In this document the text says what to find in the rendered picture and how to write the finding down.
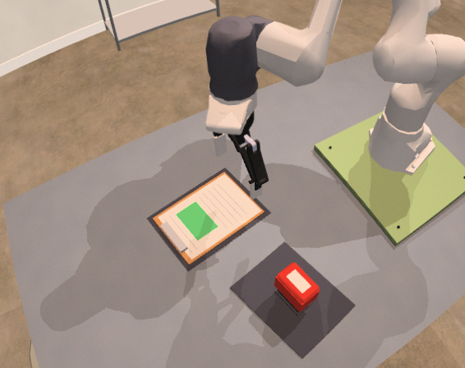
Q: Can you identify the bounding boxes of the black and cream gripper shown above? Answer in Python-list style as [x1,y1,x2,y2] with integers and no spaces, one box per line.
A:
[213,111,269,200]

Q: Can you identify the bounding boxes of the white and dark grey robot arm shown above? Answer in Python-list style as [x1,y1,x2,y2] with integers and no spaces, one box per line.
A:
[205,0,465,175]

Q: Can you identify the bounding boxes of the red self-inking stamp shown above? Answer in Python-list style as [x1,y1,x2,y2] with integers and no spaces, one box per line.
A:
[274,263,320,315]

